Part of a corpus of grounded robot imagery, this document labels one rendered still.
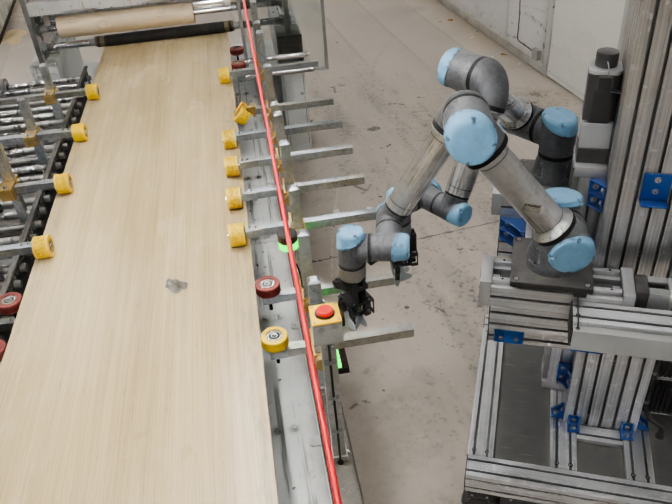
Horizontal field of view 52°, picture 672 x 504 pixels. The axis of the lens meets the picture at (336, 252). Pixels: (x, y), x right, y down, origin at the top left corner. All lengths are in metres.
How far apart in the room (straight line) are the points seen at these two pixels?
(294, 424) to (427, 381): 1.08
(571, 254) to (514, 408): 1.08
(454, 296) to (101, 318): 1.90
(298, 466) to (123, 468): 0.52
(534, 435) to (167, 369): 1.37
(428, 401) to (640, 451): 0.86
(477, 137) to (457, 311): 1.94
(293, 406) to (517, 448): 0.87
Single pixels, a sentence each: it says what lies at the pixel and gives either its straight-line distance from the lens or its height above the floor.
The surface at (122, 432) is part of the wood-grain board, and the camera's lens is 1.91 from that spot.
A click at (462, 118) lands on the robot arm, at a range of 1.61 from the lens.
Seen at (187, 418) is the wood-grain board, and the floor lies 0.90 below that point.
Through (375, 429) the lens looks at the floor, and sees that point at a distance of 2.95.
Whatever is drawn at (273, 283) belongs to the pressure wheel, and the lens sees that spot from 2.23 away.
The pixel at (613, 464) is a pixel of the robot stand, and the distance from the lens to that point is 2.69.
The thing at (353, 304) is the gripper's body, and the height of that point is 1.03.
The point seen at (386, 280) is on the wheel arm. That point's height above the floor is 0.85.
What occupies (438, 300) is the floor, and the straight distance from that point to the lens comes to 3.53.
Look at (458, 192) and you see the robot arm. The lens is 2.08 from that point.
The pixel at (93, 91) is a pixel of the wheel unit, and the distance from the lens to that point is 3.80.
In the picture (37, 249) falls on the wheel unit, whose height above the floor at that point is 0.96.
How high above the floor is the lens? 2.27
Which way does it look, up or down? 36 degrees down
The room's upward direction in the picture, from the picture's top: 5 degrees counter-clockwise
